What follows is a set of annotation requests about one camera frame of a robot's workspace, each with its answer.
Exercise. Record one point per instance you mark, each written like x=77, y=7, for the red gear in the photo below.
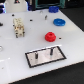
x=50, y=37

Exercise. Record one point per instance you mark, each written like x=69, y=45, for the blue gear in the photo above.
x=59, y=22

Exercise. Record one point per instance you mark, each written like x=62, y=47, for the black-framed peg base plate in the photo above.
x=44, y=56

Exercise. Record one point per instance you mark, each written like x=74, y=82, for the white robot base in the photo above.
x=12, y=6

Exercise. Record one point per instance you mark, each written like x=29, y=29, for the beige connector block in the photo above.
x=18, y=27

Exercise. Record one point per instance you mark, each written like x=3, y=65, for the small blue part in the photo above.
x=53, y=9

